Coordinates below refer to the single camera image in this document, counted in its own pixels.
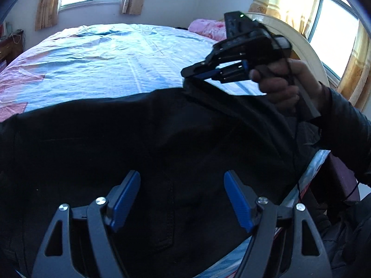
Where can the wooden dresser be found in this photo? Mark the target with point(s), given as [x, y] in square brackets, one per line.
[8, 49]

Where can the person's right hand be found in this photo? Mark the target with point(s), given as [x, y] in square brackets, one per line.
[275, 88]

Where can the white curved headboard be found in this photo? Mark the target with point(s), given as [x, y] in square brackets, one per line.
[301, 46]

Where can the pink pillow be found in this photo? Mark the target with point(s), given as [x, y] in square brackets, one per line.
[207, 27]

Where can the person's dark jacket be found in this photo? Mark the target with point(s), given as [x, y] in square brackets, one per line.
[347, 237]

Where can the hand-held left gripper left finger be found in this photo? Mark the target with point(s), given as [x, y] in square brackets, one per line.
[126, 199]

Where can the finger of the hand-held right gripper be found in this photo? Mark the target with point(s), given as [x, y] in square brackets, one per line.
[207, 74]
[194, 69]

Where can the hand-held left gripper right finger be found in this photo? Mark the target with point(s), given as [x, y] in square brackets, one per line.
[237, 199]

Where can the black pants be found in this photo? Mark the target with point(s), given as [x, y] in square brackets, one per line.
[174, 139]

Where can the bed with blue sheet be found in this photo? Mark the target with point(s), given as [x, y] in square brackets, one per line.
[116, 63]

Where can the large window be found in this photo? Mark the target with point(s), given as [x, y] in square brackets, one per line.
[333, 26]

